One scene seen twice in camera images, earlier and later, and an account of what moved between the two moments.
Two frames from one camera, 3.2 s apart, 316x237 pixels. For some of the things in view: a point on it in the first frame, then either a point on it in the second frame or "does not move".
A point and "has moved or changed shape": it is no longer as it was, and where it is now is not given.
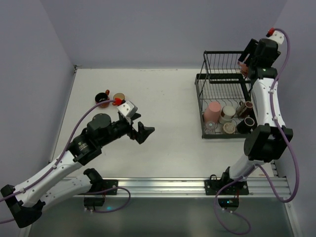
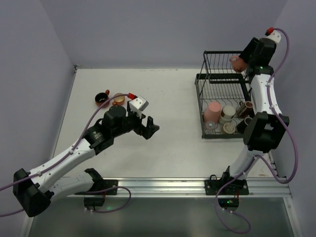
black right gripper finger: x=253 y=47 does not move
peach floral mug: x=244 y=68 has moved or changed shape
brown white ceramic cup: x=227 y=113 does not move
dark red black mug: x=102 y=97 does not move
